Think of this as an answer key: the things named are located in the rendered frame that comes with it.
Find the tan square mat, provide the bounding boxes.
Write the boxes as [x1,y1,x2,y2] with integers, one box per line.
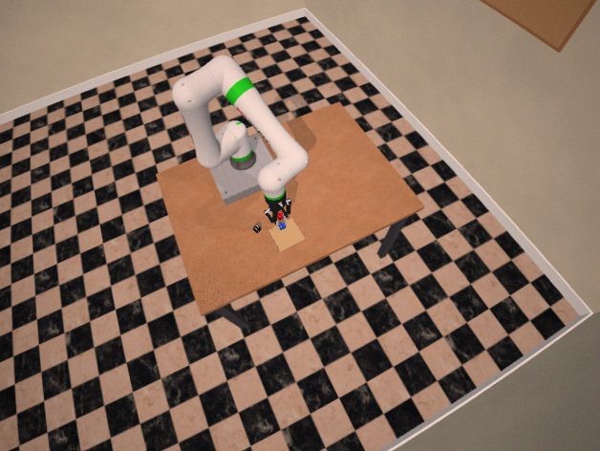
[268,218,305,252]

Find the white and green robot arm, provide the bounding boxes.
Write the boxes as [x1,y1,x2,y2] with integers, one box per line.
[172,55,309,207]

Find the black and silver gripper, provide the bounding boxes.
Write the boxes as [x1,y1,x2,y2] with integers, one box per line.
[264,199,291,228]

